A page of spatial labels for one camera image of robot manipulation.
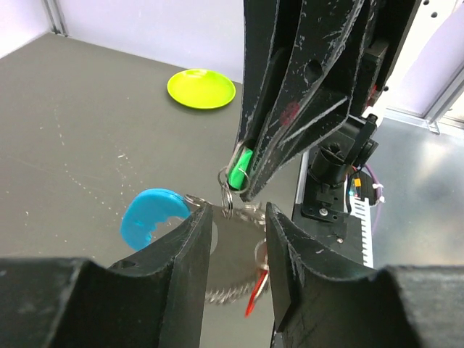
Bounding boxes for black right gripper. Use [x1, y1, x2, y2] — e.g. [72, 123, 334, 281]
[240, 0, 420, 202]

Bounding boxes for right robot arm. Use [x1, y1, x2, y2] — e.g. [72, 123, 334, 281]
[232, 1, 420, 202]

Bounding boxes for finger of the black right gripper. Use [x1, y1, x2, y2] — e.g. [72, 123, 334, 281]
[233, 0, 291, 189]

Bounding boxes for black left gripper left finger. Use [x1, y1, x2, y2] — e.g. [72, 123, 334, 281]
[1, 204, 212, 347]

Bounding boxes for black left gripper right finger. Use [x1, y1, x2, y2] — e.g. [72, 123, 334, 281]
[265, 201, 464, 348]

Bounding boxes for green key tag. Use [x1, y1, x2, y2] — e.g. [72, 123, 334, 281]
[228, 148, 253, 190]

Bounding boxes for red key tag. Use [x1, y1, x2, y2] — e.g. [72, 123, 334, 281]
[244, 270, 269, 318]

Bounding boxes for blue handled metal keyring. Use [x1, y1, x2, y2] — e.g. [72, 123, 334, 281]
[120, 188, 265, 305]

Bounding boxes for white cable duct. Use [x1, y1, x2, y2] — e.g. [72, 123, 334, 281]
[349, 196, 374, 268]

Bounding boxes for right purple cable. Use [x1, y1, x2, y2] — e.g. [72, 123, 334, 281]
[362, 162, 385, 233]

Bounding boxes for lime green plate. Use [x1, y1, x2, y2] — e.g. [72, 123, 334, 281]
[167, 69, 236, 110]

